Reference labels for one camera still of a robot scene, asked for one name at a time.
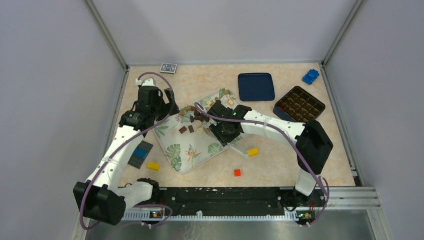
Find clear plastic tongs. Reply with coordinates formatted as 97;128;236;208
230;144;249;159

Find blue chocolate box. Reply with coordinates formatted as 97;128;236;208
273;86;326;123

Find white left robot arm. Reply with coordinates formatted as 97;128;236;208
73;78;179;230

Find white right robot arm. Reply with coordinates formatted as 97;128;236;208
202;100;334;206

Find white round chocolate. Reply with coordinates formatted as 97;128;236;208
196;127;205;136

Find dark rectangular chocolate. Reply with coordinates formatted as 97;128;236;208
188;125;195;134

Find brown rectangular chocolate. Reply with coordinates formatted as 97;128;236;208
178;126;188;134

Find pile of assorted chocolates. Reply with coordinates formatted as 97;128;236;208
175;88;241;128

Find yellow lego brick right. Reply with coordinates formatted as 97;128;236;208
247;148;259;158

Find yellow lego brick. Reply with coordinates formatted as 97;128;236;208
146;162;161;171
247;148;259;158

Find floral serving tray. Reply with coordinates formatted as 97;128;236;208
152;88;259;174

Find playing card deck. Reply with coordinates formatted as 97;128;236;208
160;63;178;75

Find red lego cube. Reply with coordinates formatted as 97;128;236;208
234;169;242;177

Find grey lego baseplate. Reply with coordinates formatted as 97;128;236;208
128;141;154;169

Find dark blue box lid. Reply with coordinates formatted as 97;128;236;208
238;73;276;102

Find yellow lego brick left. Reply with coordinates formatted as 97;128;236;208
146;162;161;171

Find blue toy car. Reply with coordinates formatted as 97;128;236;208
302;69;320;85

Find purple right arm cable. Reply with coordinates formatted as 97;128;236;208
194;102;330;228

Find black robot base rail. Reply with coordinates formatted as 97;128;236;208
143;187;326;219

